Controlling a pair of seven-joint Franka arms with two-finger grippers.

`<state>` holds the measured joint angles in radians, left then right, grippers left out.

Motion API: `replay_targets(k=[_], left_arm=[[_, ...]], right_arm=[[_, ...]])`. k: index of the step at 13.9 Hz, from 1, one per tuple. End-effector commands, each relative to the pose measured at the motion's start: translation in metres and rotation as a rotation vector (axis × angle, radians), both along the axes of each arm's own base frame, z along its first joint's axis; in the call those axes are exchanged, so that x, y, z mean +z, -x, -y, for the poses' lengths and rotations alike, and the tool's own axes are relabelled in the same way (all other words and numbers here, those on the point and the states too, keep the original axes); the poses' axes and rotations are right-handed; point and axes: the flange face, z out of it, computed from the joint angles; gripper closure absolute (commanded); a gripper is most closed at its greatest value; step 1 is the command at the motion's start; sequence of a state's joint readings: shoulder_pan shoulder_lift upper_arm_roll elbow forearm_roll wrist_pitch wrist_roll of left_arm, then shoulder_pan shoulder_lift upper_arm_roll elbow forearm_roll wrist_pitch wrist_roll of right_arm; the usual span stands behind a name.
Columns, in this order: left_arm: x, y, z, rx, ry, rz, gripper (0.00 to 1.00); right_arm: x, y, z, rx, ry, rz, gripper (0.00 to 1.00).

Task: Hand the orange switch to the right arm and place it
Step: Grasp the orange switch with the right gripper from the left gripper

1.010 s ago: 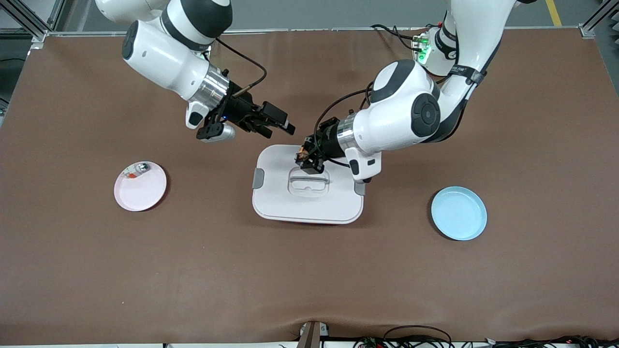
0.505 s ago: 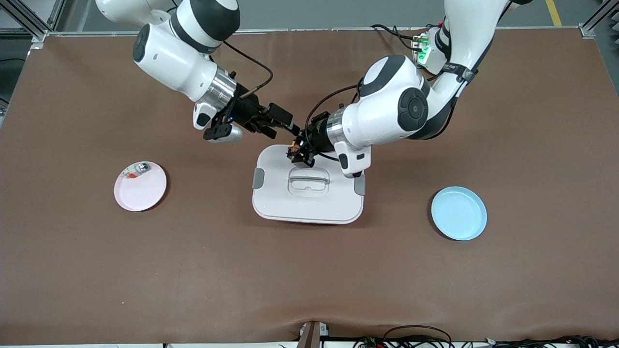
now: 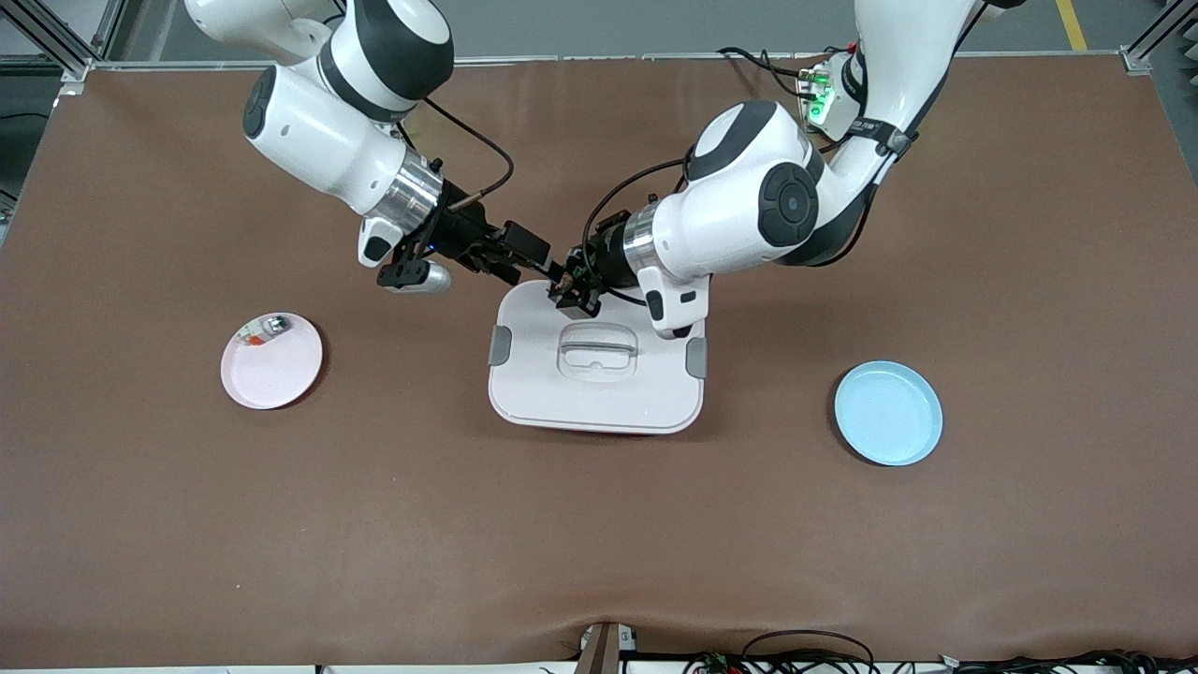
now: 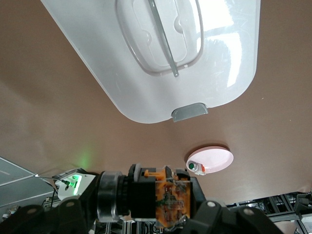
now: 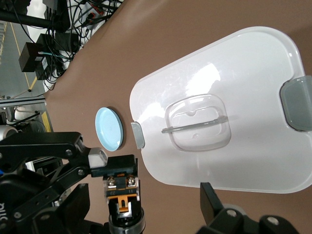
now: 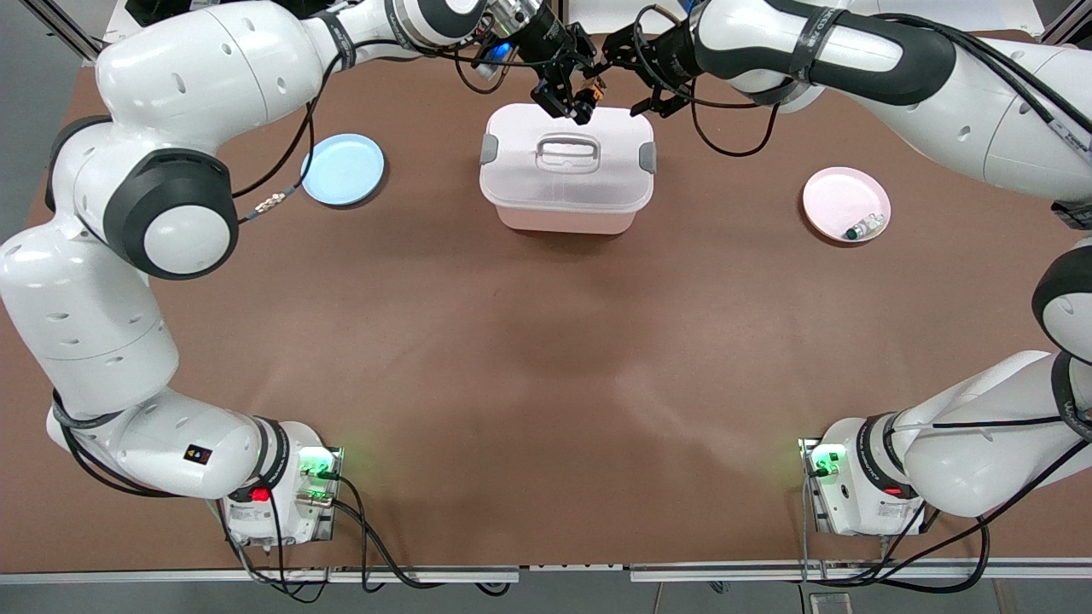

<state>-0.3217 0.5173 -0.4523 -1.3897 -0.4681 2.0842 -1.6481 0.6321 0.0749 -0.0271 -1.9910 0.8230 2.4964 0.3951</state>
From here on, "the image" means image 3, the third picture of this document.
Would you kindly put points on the pink round plate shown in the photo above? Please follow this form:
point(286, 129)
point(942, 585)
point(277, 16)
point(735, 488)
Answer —
point(271, 363)

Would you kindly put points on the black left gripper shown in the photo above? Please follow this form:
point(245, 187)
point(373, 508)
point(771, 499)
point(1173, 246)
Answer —
point(606, 260)

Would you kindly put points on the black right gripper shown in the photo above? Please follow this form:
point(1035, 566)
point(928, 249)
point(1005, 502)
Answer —
point(461, 233)

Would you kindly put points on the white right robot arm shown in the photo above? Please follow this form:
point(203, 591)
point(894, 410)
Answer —
point(328, 131)

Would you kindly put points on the brown camera mount bracket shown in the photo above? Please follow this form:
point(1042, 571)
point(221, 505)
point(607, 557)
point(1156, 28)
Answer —
point(604, 648)

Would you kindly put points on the aluminium frame post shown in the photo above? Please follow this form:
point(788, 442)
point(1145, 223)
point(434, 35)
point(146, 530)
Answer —
point(1156, 42)
point(70, 37)

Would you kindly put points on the white lidded box grey latches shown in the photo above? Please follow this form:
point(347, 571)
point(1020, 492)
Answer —
point(597, 374)

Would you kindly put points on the light blue round plate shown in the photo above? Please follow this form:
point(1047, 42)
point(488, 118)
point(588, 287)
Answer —
point(888, 413)

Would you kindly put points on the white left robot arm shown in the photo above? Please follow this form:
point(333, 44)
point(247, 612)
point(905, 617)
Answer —
point(749, 206)

